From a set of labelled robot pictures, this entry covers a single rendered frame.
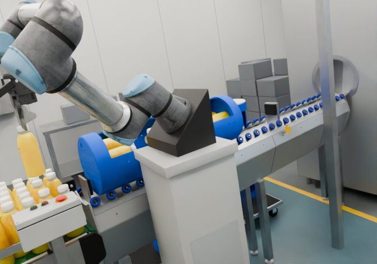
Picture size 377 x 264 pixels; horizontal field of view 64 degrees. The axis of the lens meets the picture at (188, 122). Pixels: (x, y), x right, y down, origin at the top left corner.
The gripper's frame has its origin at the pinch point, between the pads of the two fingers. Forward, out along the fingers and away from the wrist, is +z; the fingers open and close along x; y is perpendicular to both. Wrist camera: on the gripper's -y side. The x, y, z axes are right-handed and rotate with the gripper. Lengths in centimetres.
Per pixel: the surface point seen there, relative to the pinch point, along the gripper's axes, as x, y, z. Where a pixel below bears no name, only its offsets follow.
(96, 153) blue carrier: -6.2, 22.9, 17.3
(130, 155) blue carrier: -8.5, 36.8, 23.0
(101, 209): -6.0, 19.0, 42.2
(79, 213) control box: -28.4, 6.1, 29.7
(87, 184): 0.6, 17.6, 31.4
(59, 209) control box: -28.4, 0.6, 25.3
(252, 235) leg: 10, 121, 117
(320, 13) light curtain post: -28, 164, -26
